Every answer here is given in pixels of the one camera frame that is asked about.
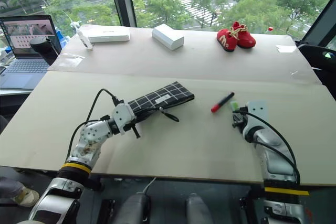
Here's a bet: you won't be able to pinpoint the red shoe with beige laces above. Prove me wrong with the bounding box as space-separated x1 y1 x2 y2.
232 21 257 49

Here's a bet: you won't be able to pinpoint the black cylindrical device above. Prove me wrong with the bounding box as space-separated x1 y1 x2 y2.
29 37 59 66

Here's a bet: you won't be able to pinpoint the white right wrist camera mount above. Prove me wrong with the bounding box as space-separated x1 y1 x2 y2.
245 100 269 130

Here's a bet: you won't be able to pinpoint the thin white cable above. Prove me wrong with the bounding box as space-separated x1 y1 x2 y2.
141 177 158 196

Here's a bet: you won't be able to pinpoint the beige sneaker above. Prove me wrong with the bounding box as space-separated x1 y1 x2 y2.
12 185 40 208

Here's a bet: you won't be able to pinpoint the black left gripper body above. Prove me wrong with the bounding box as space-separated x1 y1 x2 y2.
122 119 137 133

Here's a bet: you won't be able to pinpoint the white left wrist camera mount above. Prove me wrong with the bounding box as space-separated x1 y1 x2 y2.
112 103 137 135

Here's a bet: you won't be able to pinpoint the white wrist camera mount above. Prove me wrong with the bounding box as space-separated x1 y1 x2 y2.
112 103 137 135
245 100 269 130

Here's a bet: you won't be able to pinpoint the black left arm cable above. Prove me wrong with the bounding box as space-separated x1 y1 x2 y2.
66 88 124 163

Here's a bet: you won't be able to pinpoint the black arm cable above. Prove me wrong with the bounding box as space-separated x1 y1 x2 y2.
234 109 301 186
66 88 124 163

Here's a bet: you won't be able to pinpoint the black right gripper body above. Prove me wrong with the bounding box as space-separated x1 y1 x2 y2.
231 106 249 130

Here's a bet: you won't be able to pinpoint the clear plastic bag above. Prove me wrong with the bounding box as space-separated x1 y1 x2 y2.
56 52 85 68

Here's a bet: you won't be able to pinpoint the white rectangular box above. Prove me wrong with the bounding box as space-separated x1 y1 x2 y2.
151 23 185 51

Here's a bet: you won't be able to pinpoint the black white grid pouch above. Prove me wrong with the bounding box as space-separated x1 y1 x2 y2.
127 81 195 125

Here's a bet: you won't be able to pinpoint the open grey laptop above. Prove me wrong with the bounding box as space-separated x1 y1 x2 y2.
0 14 62 90

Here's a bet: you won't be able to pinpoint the dark rounded grey shape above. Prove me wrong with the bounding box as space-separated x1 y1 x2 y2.
119 192 151 224

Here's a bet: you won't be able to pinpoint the blue plastic items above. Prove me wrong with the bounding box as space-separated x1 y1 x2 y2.
56 28 70 50

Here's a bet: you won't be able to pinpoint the white paper label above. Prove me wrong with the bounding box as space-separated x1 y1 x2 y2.
275 45 298 53

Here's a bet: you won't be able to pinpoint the grey trouser leg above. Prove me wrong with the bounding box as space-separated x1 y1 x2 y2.
0 176 25 200

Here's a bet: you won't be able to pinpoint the red shoe with yellow logo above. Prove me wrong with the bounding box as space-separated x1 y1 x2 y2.
216 28 238 52

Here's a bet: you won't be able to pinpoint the flat white box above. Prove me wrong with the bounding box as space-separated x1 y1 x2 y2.
88 25 131 44

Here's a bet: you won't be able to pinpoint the red marker with black cap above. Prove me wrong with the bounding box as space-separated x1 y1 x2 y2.
211 92 235 113

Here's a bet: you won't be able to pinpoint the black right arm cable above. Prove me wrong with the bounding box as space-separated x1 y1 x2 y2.
234 109 301 186

